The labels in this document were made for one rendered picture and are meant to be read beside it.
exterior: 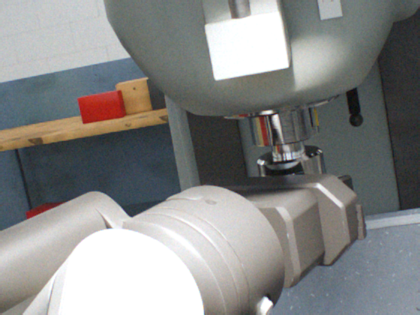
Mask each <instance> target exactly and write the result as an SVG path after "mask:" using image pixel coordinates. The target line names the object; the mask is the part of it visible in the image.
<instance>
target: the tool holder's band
mask: <svg viewBox="0 0 420 315"><path fill-rule="evenodd" d="M304 148H305V150H304V151H303V152H302V153H299V154H295V155H293V156H288V157H275V156H274V155H273V154H272V151H269V152H266V153H265V154H263V155H261V156H260V157H259V159H258V160H257V166H258V170H259V174H261V175H264V176H287V175H292V174H296V173H302V172H305V171H308V170H312V169H314V168H316V167H318V166H321V165H322V164H323V163H324V159H323V151H322V150H321V149H320V148H319V147H317V146H314V145H305V146H304Z"/></svg>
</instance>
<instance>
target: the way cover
mask: <svg viewBox="0 0 420 315"><path fill-rule="evenodd" d="M415 210H417V211H416V212H415ZM364 219H365V223H366V234H367V236H366V237H365V239H364V240H356V241H355V242H354V243H353V244H352V247H351V248H350V249H349V250H348V251H347V252H346V253H345V254H344V255H343V256H342V257H341V258H340V259H339V260H338V261H337V262H336V263H335V264H334V265H331V266H324V265H317V266H316V267H315V268H314V269H313V270H312V271H311V272H310V273H309V274H308V275H307V276H306V277H305V278H304V279H303V280H300V281H299V283H298V284H297V285H296V286H294V287H290V288H283V291H282V293H281V295H280V298H279V299H278V301H277V304H276V305H275V306H274V307H273V308H272V309H271V311H270V313H269V315H420V311H418V310H417V309H416V308H418V309H419V310H420V292H418V290H420V273H419V272H420V266H419V264H420V226H419V224H420V208H414V209H409V210H403V211H393V212H388V213H382V214H372V215H367V216H364ZM387 232H388V233H387ZM395 234H397V235H395ZM398 235H399V236H398ZM370 240H371V242H369V241H370ZM380 243H381V244H382V245H381V244H380ZM401 250H403V251H402V252H401V253H400V252H399V251H401ZM409 253H411V254H410V256H409ZM412 258H413V260H412ZM330 267H331V269H329V268H330ZM405 268H406V271H405ZM412 268H414V270H412ZM415 269H417V270H415ZM368 270H369V271H368ZM356 272H358V273H360V274H357V273H356ZM394 274H395V276H394V277H393V275H394ZM372 275H373V276H372ZM331 276H332V277H331ZM411 276H412V277H413V278H412V277H411ZM345 277H346V280H345ZM380 279H382V280H380ZM393 280H394V281H393ZM291 290H292V291H291ZM411 291H414V292H415V293H413V292H411ZM288 293H289V295H288ZM311 294H313V295H314V296H312V295H311ZM326 294H328V295H327V296H326ZM296 296H298V297H297V298H296ZM381 296H382V298H381ZM341 300H342V302H341ZM389 304H391V305H389ZM291 305H292V310H291V309H290V308H291ZM299 307H300V308H299ZM406 308H407V309H406ZM376 311H377V313H376ZM271 312H272V313H271Z"/></svg>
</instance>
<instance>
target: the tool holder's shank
mask: <svg viewBox="0 0 420 315"><path fill-rule="evenodd" d="M271 150H272V154H273V155H274V156H275V157H279V158H280V157H288V156H293V155H297V154H299V153H302V152H303V151H304V150H305V144H304V140H303V141H301V142H295V143H292V144H288V145H279V146H272V147H271Z"/></svg>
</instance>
